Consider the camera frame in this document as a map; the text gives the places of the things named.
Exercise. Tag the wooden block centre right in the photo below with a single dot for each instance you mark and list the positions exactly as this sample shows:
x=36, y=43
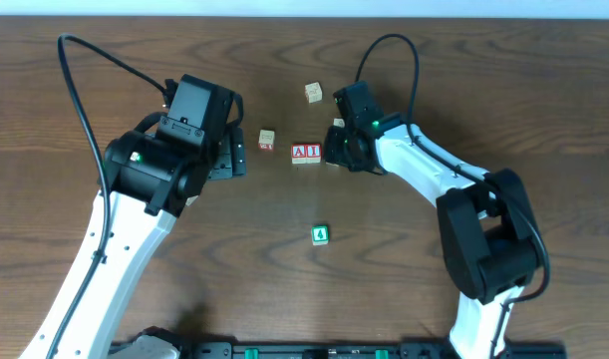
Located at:
x=338, y=122

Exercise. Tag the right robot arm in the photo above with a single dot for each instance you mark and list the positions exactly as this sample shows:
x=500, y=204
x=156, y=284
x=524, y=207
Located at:
x=492, y=247

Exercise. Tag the plain wooden block top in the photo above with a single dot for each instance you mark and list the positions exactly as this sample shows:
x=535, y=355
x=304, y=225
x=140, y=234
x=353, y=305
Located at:
x=313, y=92

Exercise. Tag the red letter I block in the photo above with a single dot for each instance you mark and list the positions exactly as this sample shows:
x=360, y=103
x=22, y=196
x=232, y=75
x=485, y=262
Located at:
x=313, y=154

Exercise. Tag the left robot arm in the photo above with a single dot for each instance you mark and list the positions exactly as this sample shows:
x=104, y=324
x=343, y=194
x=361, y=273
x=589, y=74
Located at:
x=143, y=192

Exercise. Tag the black mounting rail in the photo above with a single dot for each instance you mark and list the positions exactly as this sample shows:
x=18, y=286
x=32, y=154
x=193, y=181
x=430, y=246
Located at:
x=151, y=347

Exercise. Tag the wooden block red side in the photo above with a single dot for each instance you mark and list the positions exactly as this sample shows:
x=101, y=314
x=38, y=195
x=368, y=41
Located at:
x=266, y=140

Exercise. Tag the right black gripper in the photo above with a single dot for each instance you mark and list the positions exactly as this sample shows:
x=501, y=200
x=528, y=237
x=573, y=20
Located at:
x=335, y=150

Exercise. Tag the red letter A block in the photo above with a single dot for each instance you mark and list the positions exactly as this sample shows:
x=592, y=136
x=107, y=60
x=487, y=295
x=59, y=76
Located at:
x=298, y=154

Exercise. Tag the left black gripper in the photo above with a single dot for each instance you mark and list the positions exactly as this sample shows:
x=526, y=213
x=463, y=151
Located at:
x=232, y=154

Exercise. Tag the tilted plain wooden block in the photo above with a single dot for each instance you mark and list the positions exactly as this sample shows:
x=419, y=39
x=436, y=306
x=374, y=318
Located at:
x=191, y=200

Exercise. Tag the green tree picture block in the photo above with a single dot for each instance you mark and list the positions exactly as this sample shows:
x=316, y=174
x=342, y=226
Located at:
x=320, y=235

